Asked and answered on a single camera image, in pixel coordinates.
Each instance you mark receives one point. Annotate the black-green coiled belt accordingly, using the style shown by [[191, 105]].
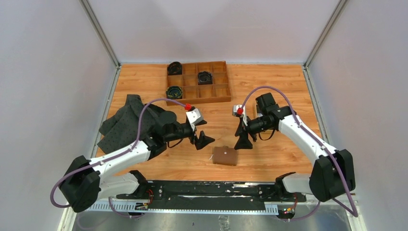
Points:
[[174, 92]]

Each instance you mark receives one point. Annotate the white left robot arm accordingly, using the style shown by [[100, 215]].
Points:
[[88, 180]]

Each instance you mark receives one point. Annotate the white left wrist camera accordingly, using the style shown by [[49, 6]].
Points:
[[194, 117]]

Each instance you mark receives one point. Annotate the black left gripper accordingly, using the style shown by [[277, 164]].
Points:
[[202, 140]]

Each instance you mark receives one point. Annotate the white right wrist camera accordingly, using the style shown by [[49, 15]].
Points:
[[239, 111]]

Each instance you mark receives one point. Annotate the brown leather card holder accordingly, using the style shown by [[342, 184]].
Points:
[[224, 155]]

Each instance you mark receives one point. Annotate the yellow oval card tray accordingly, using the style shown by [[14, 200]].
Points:
[[258, 112]]

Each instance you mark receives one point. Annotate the dark grey dotted cloth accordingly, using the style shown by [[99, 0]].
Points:
[[121, 129]]

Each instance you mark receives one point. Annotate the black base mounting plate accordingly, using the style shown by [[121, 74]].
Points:
[[203, 197]]

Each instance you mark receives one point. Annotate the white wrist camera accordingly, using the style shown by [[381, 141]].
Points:
[[239, 111], [194, 117]]

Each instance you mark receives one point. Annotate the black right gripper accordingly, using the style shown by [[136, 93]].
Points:
[[243, 142]]

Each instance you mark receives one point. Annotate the black coiled belt middle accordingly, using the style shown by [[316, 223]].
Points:
[[205, 78]]

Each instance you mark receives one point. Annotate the wooden compartment tray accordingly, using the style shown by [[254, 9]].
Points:
[[195, 83]]

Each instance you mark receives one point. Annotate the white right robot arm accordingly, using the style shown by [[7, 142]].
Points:
[[333, 169]]

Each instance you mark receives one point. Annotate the black coiled belt top-left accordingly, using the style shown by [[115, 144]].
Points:
[[174, 68]]

